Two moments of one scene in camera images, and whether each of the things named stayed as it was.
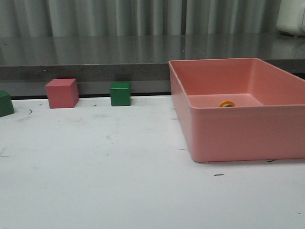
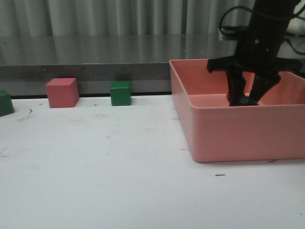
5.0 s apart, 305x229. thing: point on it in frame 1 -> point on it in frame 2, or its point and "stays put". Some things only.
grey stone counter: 142,60 stays put
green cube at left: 6,107 stays put
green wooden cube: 120,93 stays put
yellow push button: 227,103 -> 249,101
